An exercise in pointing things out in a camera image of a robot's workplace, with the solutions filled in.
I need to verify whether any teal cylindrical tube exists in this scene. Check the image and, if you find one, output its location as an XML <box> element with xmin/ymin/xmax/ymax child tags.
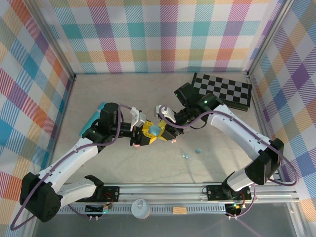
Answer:
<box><xmin>79</xmin><ymin>102</ymin><xmax>106</xmax><ymax>138</ymax></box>

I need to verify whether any black and silver chessboard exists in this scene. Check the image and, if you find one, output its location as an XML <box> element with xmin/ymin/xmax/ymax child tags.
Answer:
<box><xmin>191</xmin><ymin>72</ymin><xmax>253</xmax><ymax>113</ymax></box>

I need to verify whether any white tin can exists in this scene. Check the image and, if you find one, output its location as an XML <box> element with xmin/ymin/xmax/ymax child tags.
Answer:
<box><xmin>131</xmin><ymin>198</ymin><xmax>151</xmax><ymax>219</ymax></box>

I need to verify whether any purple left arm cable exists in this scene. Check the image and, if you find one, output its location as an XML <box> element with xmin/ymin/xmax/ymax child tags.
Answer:
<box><xmin>9</xmin><ymin>104</ymin><xmax>135</xmax><ymax>232</ymax></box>

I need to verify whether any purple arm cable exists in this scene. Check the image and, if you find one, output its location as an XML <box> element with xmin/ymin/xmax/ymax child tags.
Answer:
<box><xmin>159</xmin><ymin>105</ymin><xmax>298</xmax><ymax>219</ymax></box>
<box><xmin>9</xmin><ymin>104</ymin><xmax>135</xmax><ymax>232</ymax></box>

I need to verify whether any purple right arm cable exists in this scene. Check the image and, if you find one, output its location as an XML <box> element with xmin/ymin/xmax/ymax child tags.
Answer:
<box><xmin>159</xmin><ymin>105</ymin><xmax>298</xmax><ymax>219</ymax></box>

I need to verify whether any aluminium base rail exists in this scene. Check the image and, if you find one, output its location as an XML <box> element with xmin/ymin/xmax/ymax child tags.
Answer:
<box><xmin>59</xmin><ymin>182</ymin><xmax>300</xmax><ymax>205</ymax></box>

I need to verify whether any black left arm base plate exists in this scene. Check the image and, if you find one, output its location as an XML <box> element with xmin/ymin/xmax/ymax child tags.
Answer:
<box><xmin>98</xmin><ymin>185</ymin><xmax>121</xmax><ymax>202</ymax></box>

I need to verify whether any slotted grey cable duct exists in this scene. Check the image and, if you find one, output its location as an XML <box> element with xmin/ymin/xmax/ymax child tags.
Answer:
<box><xmin>55</xmin><ymin>205</ymin><xmax>232</xmax><ymax>215</ymax></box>

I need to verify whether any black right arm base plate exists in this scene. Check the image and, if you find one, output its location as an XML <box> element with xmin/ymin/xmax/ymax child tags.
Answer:
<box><xmin>206</xmin><ymin>184</ymin><xmax>252</xmax><ymax>201</ymax></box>

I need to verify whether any aluminium frame post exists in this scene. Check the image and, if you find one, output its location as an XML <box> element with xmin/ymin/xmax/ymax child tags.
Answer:
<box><xmin>23</xmin><ymin>0</ymin><xmax>77</xmax><ymax>83</ymax></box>
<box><xmin>246</xmin><ymin>0</ymin><xmax>296</xmax><ymax>77</ymax></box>

